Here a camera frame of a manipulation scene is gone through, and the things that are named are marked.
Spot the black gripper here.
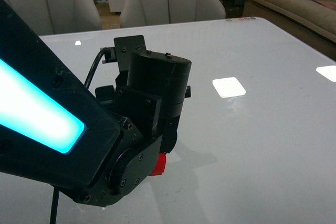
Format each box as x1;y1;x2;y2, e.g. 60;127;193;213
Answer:
95;35;192;119

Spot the red toy block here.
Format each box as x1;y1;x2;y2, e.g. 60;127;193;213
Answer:
149;153;166;176

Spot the right grey armchair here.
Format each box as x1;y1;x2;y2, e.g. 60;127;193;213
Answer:
120;0;226;28

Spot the grey armchair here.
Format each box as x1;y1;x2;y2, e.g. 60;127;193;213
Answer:
120;0;226;28
4;0;102;35

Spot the left grey armchair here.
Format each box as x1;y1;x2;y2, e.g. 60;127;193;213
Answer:
4;0;102;35

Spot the beige sofa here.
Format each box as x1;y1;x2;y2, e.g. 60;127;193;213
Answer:
243;0;335;59

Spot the black cable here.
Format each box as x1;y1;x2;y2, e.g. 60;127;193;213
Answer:
50;47;111;224

